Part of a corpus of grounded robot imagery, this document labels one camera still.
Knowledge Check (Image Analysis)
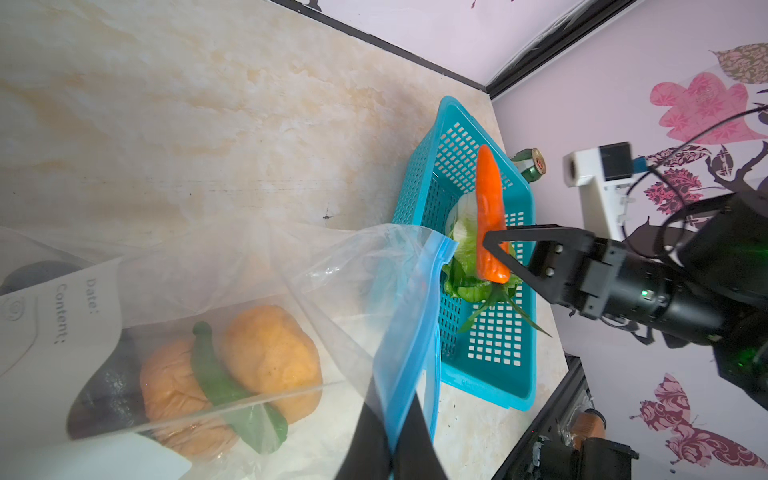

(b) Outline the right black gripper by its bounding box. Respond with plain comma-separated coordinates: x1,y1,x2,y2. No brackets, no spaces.
482,191,768,412

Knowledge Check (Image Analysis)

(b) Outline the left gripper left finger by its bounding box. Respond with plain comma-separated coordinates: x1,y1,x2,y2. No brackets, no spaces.
335,378,392,480

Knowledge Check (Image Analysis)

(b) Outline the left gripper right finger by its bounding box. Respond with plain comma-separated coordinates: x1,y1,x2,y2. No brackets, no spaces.
392,395,447,480

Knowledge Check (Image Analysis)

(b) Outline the teal plastic basket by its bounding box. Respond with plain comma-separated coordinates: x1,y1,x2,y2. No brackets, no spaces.
393,96,538,411

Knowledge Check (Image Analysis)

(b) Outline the green toy lettuce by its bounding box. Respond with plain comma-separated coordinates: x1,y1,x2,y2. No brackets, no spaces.
443,191,493,304

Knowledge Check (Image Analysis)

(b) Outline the orange toy carrot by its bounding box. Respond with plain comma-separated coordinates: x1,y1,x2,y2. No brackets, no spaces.
457,143,552,337

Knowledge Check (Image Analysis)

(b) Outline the green toy chili pepper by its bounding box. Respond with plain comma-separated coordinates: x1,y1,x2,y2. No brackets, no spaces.
191,321,288,454

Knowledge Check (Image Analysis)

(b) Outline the yellow brown toy potato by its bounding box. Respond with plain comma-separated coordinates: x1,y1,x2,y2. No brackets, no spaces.
222,305,323,424

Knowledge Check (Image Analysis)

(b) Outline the clear blue zip top bag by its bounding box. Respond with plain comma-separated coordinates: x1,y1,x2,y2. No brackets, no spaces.
1,220,456,479

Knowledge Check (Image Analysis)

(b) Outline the brown toy walnut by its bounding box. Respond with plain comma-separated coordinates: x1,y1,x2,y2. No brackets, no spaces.
139,338,239,460

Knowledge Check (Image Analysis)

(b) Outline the green drink can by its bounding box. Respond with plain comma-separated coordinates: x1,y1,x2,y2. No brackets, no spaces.
510,148,547,183

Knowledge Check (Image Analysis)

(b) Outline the brown amber bottle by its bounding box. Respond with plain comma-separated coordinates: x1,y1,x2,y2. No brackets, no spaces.
570,408,607,451

